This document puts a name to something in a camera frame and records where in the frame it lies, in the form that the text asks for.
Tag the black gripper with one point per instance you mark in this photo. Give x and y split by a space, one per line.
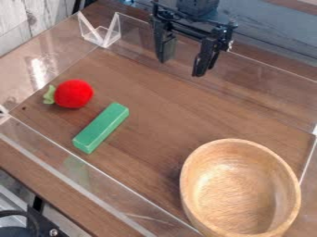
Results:
197 20

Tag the green rectangular block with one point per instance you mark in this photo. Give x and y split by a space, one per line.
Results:
101 128

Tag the wooden bowl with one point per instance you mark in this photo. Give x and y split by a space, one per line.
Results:
240 191

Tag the clear acrylic corner bracket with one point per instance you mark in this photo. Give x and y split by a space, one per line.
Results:
101 35

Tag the clear acrylic enclosure wall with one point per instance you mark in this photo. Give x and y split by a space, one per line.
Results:
120 191

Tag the black clamp mount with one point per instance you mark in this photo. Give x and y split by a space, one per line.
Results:
24 221

